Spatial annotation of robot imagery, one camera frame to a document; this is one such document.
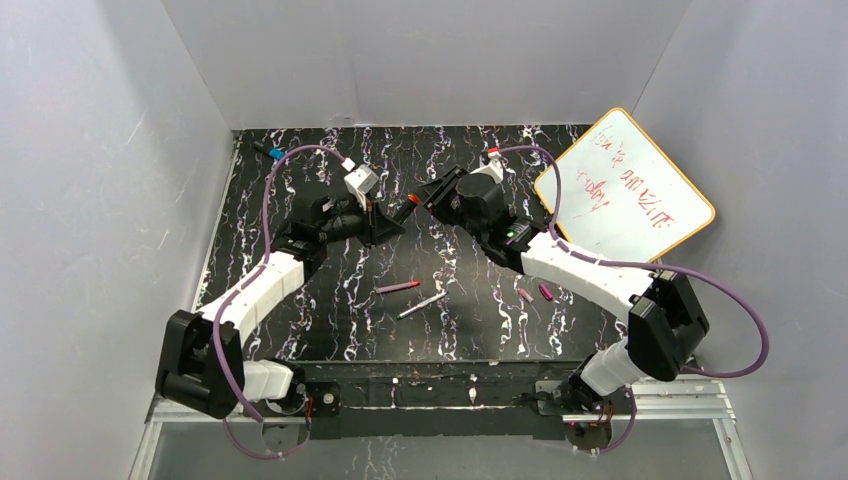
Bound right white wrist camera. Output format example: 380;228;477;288
472;147;504;184

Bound magenta pen cap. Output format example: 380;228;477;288
538;283;554;302

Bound white pen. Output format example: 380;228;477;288
396;291;448;320

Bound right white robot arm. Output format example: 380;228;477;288
408;168;709;409

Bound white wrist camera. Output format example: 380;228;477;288
342;157;378;211
472;147;504;184

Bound yellow-framed whiteboard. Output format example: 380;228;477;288
534;108;716;262

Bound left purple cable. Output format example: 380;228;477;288
210;144;352;462

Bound light pink pen cap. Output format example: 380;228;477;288
517;288;533;303

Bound black orange-tipped marker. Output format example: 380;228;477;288
392;198;417;225

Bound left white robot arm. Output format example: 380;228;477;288
155;194;417;419

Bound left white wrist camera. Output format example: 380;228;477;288
342;157;378;211

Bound aluminium frame rail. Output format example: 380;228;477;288
130;378;751;479

